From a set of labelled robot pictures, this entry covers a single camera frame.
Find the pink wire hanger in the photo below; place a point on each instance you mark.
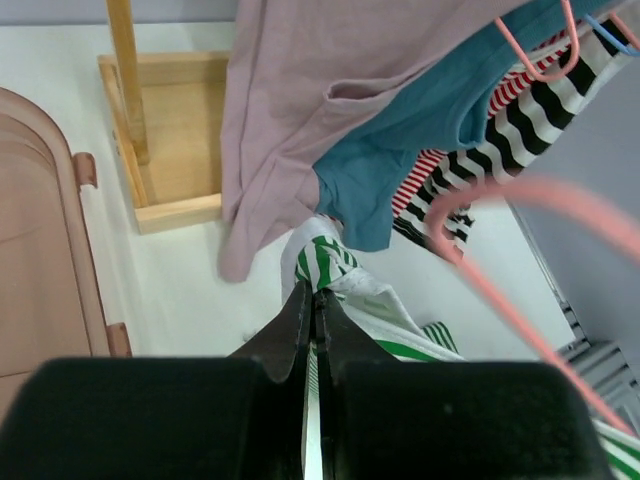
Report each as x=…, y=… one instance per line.
x=481, y=230
x=568, y=38

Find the teal blue tank top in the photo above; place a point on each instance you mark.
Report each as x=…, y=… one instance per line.
x=410, y=140

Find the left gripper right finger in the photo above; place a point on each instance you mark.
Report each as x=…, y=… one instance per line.
x=382, y=418

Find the green striped tank top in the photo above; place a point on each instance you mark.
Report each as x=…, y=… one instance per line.
x=315, y=253

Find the black white striped tank top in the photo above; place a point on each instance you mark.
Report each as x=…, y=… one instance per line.
x=525, y=118

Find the wooden clothes rack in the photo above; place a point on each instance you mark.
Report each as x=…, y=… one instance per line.
x=167, y=116

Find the mauve pink tank top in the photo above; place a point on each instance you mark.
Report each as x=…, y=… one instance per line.
x=303, y=74

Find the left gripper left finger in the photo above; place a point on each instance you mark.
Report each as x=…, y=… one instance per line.
x=234, y=417

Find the blue wire hanger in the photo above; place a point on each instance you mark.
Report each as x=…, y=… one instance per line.
x=631, y=48

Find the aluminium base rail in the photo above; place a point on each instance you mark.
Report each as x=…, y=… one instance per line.
x=602, y=365

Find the pink plastic basin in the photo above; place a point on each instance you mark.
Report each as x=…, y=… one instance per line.
x=51, y=304

